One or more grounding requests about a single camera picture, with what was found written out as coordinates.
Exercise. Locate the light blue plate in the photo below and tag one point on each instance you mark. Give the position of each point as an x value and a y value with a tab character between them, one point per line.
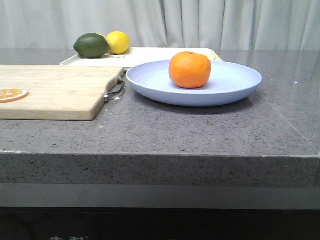
228	83

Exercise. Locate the metal cutting board handle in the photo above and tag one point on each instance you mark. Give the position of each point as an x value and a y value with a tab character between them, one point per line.
113	88

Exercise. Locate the orange slice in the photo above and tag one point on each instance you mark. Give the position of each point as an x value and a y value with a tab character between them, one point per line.
8	95

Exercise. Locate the orange fruit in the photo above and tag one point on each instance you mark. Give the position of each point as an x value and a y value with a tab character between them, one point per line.
189	70

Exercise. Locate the yellow lemon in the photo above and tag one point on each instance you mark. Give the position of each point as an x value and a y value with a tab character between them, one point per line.
119	42

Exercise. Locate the grey curtain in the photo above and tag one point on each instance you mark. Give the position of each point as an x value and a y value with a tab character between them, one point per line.
261	25

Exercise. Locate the green lime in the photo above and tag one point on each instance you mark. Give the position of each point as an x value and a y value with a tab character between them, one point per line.
91	45

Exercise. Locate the white rectangular tray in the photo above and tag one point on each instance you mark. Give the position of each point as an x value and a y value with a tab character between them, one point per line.
133	57

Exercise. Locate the pale yellow fruit slices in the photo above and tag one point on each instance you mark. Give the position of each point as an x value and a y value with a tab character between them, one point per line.
214	57

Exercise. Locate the wooden cutting board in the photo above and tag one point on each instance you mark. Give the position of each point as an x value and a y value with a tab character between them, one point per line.
56	92

